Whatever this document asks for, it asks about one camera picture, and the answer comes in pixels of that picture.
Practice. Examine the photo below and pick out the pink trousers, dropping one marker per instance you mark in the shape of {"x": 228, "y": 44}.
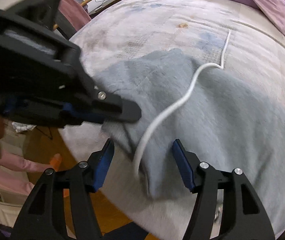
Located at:
{"x": 15, "y": 175}

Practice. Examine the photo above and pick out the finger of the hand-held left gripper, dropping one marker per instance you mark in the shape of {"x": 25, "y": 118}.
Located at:
{"x": 122, "y": 110}
{"x": 87, "y": 118}

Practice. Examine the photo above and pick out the orange slipper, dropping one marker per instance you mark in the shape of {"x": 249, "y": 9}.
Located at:
{"x": 56, "y": 161}

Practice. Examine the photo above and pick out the dark topped white cabinet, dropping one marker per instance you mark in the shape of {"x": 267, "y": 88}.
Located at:
{"x": 0, "y": 212}

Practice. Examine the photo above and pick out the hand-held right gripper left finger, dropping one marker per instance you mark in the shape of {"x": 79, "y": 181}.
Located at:
{"x": 103, "y": 165}

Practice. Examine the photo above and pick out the grey zip hoodie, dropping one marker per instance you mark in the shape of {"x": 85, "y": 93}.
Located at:
{"x": 220, "y": 117}

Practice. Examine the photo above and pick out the grey and mauve striped towel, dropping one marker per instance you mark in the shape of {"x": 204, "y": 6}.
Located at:
{"x": 72, "y": 12}

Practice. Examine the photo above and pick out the bed with pale patterned sheet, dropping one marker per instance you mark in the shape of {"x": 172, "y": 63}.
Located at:
{"x": 157, "y": 25}

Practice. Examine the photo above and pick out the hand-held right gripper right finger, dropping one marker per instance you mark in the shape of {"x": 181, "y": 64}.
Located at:
{"x": 182, "y": 167}

